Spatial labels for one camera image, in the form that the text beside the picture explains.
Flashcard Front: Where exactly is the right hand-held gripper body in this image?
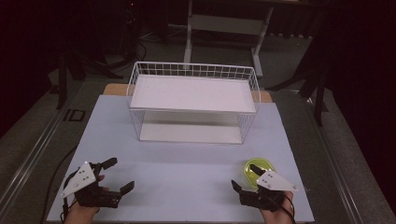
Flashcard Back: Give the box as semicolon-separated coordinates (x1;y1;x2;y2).
239;170;299;212

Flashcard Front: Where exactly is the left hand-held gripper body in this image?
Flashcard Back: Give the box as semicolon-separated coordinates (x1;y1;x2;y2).
60;161;123;209

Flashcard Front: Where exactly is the yellow-green plastic bowl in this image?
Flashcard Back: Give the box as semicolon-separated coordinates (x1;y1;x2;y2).
243;157;276;189

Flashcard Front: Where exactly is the person's right hand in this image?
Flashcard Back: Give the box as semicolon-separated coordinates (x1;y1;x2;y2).
259;189;296;224

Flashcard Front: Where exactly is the person's left hand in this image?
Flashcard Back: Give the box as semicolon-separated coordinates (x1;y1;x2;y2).
64;199;101;224

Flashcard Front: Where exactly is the light blue table mat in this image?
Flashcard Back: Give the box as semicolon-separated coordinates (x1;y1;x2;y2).
46;94;316;224

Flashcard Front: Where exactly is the black metal stand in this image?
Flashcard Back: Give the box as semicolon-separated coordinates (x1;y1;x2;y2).
267;8;331;127
55;46;85;110

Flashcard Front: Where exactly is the black floor cable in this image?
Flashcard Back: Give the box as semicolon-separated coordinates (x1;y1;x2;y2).
39;145;78;224

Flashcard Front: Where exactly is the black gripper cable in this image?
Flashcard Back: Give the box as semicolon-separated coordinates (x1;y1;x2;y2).
270;194;297;224

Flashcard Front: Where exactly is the metal floor rail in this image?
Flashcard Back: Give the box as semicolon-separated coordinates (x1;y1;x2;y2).
303;96;365;224
0;82;83;216

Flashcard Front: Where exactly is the bundle of black cables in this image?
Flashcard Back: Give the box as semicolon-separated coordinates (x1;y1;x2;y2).
83;40;149;78

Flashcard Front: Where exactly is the white wire shelf rack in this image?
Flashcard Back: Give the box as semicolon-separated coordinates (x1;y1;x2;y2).
125;61;262;146

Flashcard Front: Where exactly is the white metal desk frame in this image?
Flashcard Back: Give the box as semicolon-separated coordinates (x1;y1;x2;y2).
183;0;275;78

